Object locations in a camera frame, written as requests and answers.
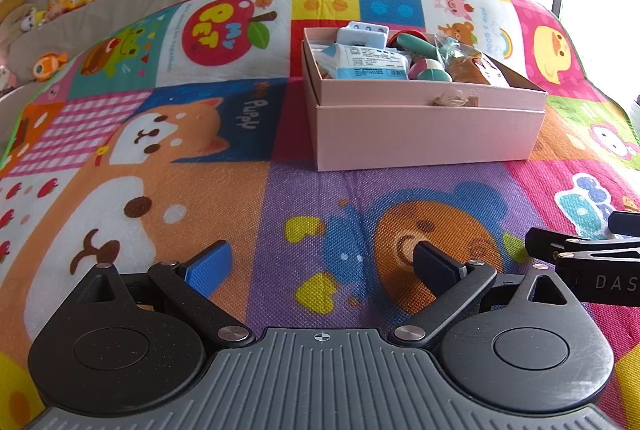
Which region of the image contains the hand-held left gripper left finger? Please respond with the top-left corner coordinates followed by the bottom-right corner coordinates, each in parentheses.
top-left (65, 240), bottom-right (257, 352)

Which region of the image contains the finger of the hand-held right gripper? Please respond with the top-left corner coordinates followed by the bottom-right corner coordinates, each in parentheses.
top-left (524, 227), bottom-right (640, 267)
top-left (608, 211), bottom-right (640, 239)

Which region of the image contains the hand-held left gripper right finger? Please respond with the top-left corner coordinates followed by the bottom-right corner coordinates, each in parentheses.
top-left (390, 241), bottom-right (597, 352)

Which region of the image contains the pink cardboard box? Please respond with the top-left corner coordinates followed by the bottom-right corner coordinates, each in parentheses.
top-left (301, 26), bottom-right (550, 173)

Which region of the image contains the bread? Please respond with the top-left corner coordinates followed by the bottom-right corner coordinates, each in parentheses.
top-left (434, 34), bottom-right (547, 91)

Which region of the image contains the pink and green ball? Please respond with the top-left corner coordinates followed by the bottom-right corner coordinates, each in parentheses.
top-left (408, 58), bottom-right (454, 83)

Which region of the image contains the teal handled tool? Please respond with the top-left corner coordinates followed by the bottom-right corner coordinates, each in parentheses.
top-left (397, 34), bottom-right (437, 58)

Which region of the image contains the white power adapter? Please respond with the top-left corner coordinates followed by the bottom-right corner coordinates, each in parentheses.
top-left (335, 22), bottom-right (391, 48)

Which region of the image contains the colourful cartoon play mat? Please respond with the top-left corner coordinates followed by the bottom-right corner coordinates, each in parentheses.
top-left (0, 0), bottom-right (640, 430)

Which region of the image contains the blue and white packet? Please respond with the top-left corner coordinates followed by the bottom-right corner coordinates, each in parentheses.
top-left (319, 42), bottom-right (412, 81)

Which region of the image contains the orange fish plush toy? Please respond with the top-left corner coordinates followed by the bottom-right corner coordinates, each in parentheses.
top-left (32, 52), bottom-right (69, 81)

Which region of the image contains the pink plush toy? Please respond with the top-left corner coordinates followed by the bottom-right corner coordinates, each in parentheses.
top-left (0, 62), bottom-right (19, 91)

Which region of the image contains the small white plush toy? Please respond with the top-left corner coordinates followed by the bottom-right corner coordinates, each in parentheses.
top-left (21, 7), bottom-right (49, 31)

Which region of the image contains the yellow plush toy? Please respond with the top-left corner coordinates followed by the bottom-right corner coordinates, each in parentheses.
top-left (0, 0), bottom-right (32, 18)

